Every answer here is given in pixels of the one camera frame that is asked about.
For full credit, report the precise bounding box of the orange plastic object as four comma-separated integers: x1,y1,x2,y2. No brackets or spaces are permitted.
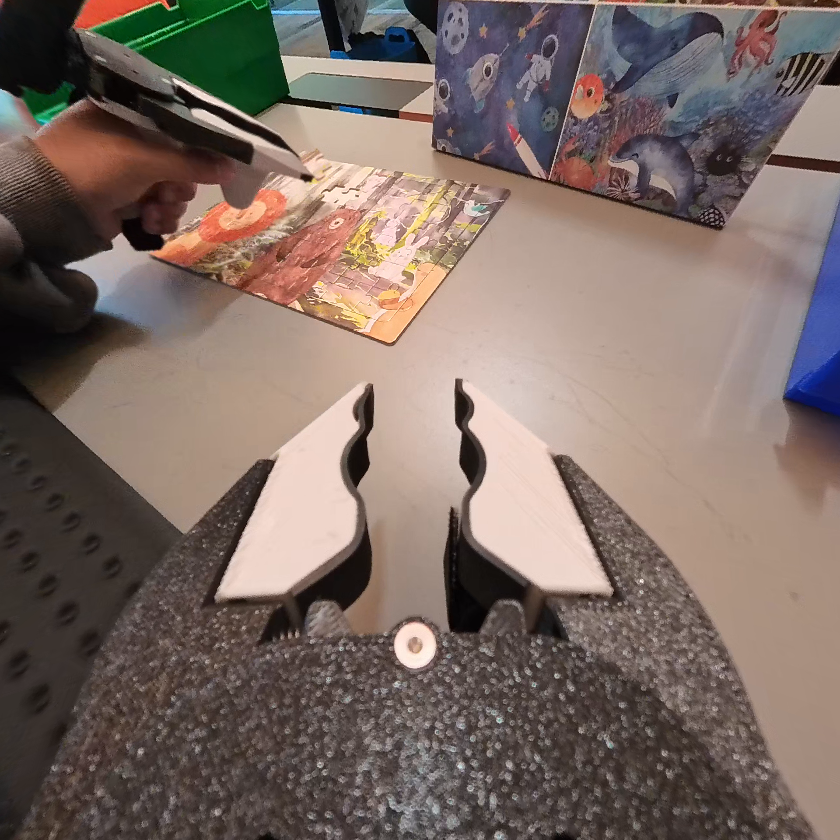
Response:
72,0,181,30

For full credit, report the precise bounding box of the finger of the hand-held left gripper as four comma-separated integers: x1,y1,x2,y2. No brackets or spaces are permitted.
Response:
251,140,315,183
189,104,306,165

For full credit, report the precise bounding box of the dark blue illustrated puzzle box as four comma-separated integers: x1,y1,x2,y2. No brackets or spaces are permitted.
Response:
431,0,829,231

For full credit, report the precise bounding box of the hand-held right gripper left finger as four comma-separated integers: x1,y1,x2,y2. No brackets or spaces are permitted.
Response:
215,382,375,605

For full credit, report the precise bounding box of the grey desk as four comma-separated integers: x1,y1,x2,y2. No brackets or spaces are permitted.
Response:
13,56,840,788

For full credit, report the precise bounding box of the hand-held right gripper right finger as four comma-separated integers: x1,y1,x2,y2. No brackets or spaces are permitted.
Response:
455,378,616,599

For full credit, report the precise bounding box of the person's left hand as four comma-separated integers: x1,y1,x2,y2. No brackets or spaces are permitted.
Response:
38,97,237,240

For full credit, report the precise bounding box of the person's left forearm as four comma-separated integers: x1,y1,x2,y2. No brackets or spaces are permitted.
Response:
0,134,118,336

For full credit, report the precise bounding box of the forest animal jigsaw puzzle board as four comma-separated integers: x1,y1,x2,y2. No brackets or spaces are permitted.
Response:
150,151,511,345

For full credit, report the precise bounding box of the dark grey desk flap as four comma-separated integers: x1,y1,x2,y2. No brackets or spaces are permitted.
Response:
285,72,434,116

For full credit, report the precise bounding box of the blue plastic object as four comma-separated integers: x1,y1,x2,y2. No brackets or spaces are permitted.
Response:
784,210,840,411

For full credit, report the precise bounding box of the dark perforated panel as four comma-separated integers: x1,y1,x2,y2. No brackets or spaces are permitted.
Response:
0,394,185,840

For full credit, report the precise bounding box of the green plastic bin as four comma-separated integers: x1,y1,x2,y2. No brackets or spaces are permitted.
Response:
23,0,290,126

